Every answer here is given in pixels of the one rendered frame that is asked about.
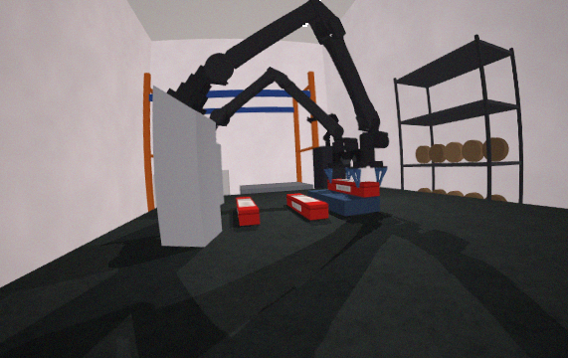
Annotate red box with white label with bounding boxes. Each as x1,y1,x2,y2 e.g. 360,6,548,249
286,193,328,220
327,179,380,197
236,197,260,226

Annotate blue rectangular platform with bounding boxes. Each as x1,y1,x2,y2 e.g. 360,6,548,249
307,189,380,217

